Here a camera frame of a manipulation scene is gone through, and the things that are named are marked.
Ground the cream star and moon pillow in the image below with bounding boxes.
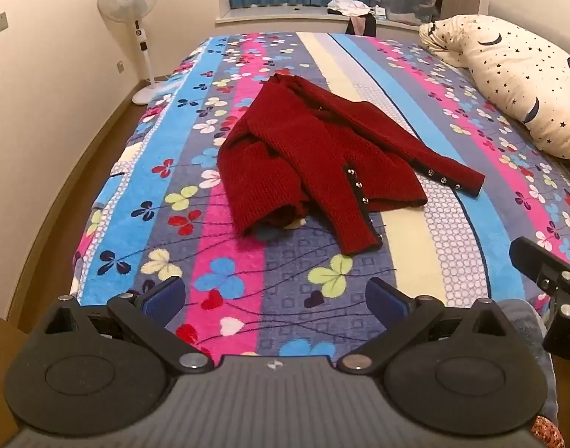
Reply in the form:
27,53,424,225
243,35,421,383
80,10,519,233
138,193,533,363
418,14,570,171

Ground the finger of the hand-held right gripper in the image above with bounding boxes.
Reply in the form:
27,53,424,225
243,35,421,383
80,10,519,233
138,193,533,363
509,237,570,296

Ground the dark red knit sweater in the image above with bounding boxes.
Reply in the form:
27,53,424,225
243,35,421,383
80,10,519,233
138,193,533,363
216,73,486,256

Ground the floral striped blanket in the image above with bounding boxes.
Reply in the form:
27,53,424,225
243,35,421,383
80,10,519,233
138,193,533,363
73,32,570,369

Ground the grey fleece cloth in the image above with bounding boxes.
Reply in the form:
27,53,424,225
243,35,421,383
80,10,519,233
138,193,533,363
497,299,563,430

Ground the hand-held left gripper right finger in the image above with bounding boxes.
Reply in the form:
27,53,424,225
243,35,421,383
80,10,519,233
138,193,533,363
336,277,512,376

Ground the pile of clothes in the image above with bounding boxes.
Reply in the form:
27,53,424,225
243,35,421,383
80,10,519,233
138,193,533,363
327,0,372,16

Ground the red patterned cloth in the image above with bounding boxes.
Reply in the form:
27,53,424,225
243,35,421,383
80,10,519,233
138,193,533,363
531,414,566,448

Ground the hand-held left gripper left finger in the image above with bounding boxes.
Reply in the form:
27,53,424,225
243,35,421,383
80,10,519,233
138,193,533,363
43,276,216,375

